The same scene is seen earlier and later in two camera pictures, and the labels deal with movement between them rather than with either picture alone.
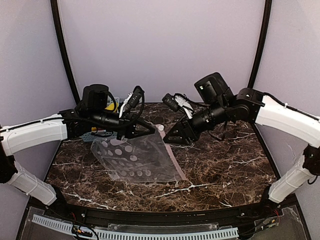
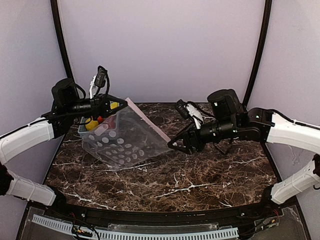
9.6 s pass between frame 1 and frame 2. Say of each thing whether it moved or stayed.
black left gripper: moved
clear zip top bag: moved
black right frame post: stayed
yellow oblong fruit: stayed
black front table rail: stayed
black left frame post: stayed
